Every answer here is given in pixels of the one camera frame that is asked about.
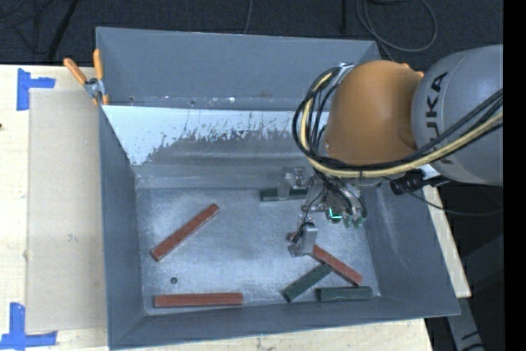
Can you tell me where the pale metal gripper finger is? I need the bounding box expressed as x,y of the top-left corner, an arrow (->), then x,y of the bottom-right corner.
286,224 -> 320,258
278,166 -> 309,201

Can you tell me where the dark green flat block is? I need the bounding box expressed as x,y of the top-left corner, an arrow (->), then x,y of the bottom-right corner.
280,262 -> 334,303
259,184 -> 310,203
315,285 -> 374,303

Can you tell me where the red-brown flat block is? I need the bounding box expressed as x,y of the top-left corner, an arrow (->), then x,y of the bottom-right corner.
311,243 -> 364,287
149,203 -> 220,262
153,292 -> 245,309

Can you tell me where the grey metal bin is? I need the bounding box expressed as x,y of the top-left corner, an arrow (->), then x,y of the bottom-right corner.
95,26 -> 462,351

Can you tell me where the pale wood flat board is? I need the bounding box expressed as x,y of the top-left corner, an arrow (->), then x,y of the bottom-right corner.
25,89 -> 108,335

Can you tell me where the black cylinder on white bracket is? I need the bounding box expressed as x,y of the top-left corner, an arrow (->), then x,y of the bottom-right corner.
389,164 -> 450,196

